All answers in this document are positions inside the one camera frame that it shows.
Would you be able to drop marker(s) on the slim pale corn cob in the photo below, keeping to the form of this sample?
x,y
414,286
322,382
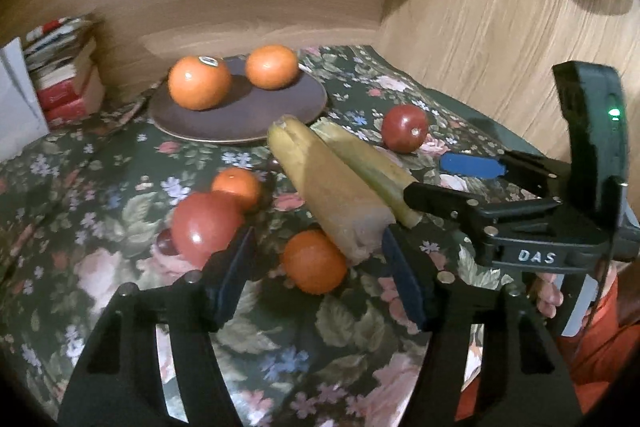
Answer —
x,y
365,164

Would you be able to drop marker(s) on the orange with sticker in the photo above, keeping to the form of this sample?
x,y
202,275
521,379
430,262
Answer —
x,y
199,82

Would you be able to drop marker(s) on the medium orange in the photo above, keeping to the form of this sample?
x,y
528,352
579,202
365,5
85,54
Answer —
x,y
314,263

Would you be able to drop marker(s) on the small red tomato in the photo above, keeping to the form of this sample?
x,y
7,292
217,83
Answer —
x,y
405,127

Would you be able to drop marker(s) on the brown round plate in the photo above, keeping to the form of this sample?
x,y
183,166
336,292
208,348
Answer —
x,y
280,107

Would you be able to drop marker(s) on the small orange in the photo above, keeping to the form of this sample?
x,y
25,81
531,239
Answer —
x,y
237,187

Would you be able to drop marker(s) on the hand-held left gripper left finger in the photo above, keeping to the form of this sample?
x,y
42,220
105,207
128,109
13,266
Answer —
x,y
235,279

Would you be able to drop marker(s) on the stack of books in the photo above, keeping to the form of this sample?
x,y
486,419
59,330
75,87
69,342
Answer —
x,y
65,77

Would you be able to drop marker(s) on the large red tomato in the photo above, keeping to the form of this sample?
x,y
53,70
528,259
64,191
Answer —
x,y
205,229

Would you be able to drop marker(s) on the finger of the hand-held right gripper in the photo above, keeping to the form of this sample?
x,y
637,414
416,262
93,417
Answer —
x,y
470,165
440,202

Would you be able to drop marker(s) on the thick yellow corn cob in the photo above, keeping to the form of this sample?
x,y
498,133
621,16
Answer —
x,y
325,187

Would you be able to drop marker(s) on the large orange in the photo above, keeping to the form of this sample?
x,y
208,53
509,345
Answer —
x,y
272,66

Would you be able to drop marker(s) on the person's right hand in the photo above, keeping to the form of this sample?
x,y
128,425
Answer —
x,y
550,299

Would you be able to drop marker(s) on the person's right forearm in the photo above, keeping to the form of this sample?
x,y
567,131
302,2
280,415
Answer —
x,y
610,337

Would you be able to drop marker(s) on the white paper sheets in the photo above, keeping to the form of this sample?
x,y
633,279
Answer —
x,y
17,97

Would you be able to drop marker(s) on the floral tablecloth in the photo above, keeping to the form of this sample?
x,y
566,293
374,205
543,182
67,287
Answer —
x,y
125,157

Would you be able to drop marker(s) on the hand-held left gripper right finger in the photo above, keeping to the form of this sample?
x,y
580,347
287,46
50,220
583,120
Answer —
x,y
405,282

